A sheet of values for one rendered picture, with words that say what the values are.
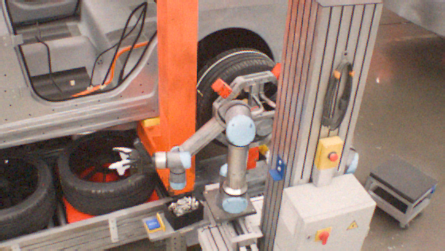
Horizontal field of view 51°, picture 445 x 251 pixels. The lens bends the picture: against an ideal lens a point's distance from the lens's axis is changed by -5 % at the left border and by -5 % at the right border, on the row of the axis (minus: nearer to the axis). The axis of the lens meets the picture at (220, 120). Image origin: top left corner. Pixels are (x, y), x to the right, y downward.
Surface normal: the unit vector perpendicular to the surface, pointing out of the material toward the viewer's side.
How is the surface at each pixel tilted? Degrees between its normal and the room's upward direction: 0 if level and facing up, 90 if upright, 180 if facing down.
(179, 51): 90
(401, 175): 0
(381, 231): 0
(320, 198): 0
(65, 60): 54
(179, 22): 90
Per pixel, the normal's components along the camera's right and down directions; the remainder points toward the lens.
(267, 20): 0.42, 0.54
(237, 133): 0.09, 0.47
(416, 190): 0.04, -0.82
